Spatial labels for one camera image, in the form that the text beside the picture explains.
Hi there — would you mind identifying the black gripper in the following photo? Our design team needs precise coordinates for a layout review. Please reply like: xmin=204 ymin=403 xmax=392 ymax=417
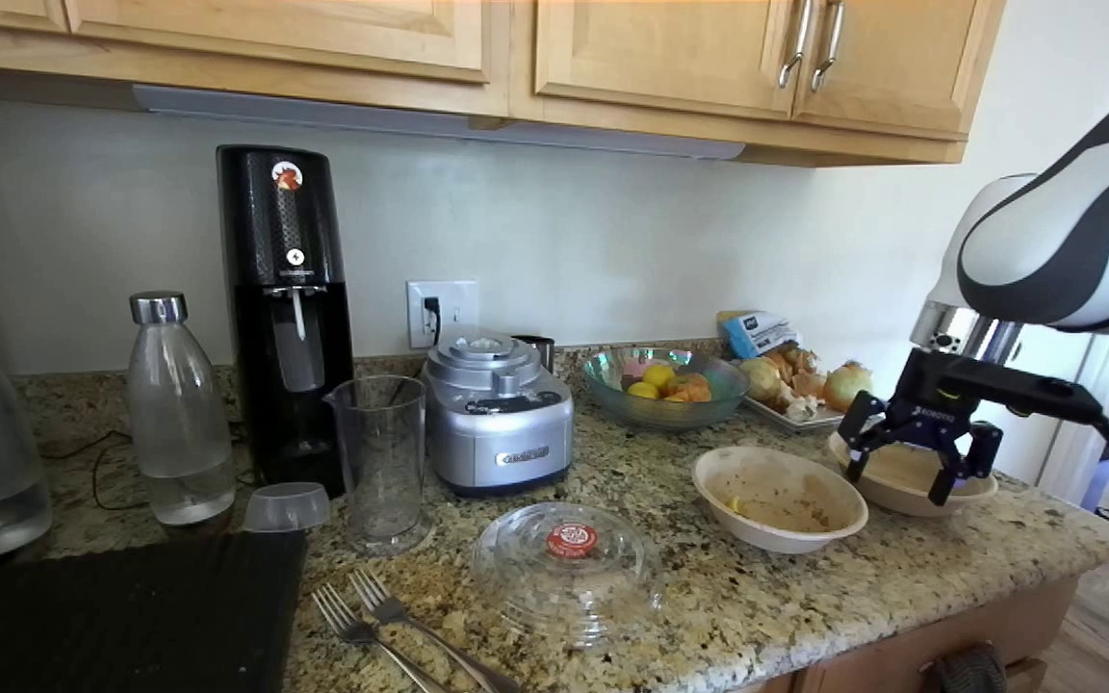
xmin=840 ymin=350 xmax=1011 ymax=510

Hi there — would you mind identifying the beige ceramic bowl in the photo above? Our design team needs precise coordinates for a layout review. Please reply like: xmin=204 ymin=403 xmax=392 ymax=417
xmin=689 ymin=442 xmax=875 ymax=557
xmin=825 ymin=429 xmax=1002 ymax=522

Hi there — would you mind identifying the green glass fruit bowl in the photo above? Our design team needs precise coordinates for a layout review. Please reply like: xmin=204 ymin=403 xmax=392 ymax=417
xmin=576 ymin=344 xmax=749 ymax=436

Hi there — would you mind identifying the large yellow onion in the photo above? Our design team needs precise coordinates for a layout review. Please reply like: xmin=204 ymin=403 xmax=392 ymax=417
xmin=818 ymin=358 xmax=877 ymax=417

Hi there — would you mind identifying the white rectangular plate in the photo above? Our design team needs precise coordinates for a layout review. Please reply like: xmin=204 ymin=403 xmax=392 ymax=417
xmin=739 ymin=389 xmax=854 ymax=436

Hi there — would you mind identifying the small pale onion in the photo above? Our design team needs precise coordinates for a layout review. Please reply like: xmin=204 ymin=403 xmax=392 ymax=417
xmin=739 ymin=356 xmax=794 ymax=403

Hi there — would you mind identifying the blue floor container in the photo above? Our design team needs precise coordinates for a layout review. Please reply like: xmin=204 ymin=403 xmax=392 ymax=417
xmin=1076 ymin=447 xmax=1109 ymax=516

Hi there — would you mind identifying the blue white food bag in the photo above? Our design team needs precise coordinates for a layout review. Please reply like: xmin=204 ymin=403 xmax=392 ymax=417
xmin=717 ymin=306 xmax=800 ymax=366

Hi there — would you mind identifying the wooden lower cabinet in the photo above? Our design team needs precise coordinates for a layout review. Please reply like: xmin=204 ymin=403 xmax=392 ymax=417
xmin=757 ymin=575 xmax=1084 ymax=693

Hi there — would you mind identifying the orange fruit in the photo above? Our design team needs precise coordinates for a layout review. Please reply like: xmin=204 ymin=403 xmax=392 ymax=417
xmin=668 ymin=374 xmax=717 ymax=409

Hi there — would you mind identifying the grey hanging towel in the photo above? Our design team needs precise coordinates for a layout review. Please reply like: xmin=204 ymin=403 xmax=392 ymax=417
xmin=917 ymin=638 xmax=1011 ymax=693

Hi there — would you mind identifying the red lid knob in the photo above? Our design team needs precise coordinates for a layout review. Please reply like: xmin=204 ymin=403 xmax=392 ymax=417
xmin=541 ymin=520 xmax=603 ymax=563

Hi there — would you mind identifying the silver food chopper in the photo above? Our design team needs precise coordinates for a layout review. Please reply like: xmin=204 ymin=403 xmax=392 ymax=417
xmin=418 ymin=330 xmax=576 ymax=501

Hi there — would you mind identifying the light wood upper cabinet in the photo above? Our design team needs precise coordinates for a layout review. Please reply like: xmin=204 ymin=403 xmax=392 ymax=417
xmin=0 ymin=0 xmax=1011 ymax=171

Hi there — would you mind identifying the clear glass pitcher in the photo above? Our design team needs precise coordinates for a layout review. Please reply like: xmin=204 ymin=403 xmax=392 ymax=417
xmin=320 ymin=368 xmax=437 ymax=557

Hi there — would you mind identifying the silver fork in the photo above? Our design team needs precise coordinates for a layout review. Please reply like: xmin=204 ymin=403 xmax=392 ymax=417
xmin=345 ymin=569 xmax=513 ymax=693
xmin=308 ymin=583 xmax=437 ymax=693

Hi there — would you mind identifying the small clear plastic cap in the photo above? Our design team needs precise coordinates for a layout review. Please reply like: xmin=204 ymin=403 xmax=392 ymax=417
xmin=243 ymin=479 xmax=331 ymax=540

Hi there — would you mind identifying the black soda maker machine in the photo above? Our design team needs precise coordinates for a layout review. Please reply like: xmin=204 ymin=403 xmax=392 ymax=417
xmin=215 ymin=143 xmax=360 ymax=501

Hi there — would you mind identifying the clear bottle silver cap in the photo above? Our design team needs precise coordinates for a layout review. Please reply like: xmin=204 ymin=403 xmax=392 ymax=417
xmin=123 ymin=290 xmax=238 ymax=531

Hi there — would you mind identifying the black counter mat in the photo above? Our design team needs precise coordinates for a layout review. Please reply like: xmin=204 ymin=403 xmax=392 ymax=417
xmin=0 ymin=529 xmax=317 ymax=693

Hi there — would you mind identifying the silver cabinet handle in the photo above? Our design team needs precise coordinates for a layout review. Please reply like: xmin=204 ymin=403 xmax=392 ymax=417
xmin=806 ymin=0 xmax=849 ymax=94
xmin=773 ymin=0 xmax=816 ymax=94

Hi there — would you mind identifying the white wall outlet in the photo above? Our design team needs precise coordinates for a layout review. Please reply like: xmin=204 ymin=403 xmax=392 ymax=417
xmin=403 ymin=276 xmax=485 ymax=356

